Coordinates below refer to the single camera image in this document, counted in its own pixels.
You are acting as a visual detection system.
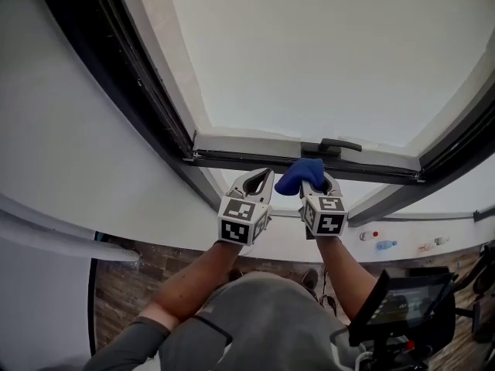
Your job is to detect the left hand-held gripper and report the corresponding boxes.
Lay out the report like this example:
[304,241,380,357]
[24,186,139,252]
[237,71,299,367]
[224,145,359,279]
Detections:
[217,167,276,247]

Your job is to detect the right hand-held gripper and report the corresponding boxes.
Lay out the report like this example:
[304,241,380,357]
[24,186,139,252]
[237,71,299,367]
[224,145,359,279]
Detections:
[299,172,350,240]

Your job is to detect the blue cloth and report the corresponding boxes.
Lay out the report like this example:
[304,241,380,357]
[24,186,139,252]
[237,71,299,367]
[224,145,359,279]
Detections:
[274,158,326,198]

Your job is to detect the dark window frame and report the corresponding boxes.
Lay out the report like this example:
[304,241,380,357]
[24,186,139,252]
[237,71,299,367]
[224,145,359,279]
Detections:
[33,0,495,228]

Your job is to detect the person's right forearm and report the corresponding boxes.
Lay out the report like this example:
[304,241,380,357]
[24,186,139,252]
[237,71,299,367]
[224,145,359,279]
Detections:
[315,235,381,322]

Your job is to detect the person's left forearm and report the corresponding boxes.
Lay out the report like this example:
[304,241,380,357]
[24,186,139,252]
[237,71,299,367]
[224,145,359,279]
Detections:
[143,239,253,330]

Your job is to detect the person's right shoe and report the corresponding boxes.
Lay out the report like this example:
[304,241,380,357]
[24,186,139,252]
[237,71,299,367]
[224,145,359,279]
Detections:
[301,268,320,298]

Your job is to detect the person's grey shirt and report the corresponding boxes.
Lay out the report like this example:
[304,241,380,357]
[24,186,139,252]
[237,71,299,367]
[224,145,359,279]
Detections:
[82,271,351,371]

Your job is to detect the black monitor screen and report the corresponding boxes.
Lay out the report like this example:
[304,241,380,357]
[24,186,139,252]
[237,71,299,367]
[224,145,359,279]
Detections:
[347,267,456,348]

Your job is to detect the black window handle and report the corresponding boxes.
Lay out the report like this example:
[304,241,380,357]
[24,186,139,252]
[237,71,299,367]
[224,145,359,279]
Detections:
[301,138,364,158]

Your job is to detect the black floor cable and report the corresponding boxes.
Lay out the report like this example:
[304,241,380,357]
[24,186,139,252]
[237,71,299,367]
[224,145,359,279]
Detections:
[317,268,340,318]

